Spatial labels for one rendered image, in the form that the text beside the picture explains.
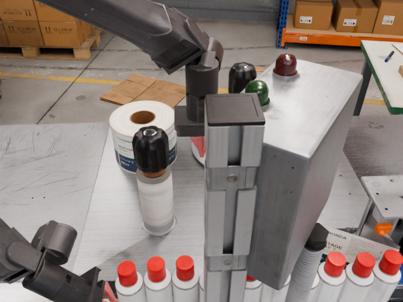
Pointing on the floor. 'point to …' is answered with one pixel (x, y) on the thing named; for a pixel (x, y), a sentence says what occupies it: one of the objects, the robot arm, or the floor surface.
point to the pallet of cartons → (44, 32)
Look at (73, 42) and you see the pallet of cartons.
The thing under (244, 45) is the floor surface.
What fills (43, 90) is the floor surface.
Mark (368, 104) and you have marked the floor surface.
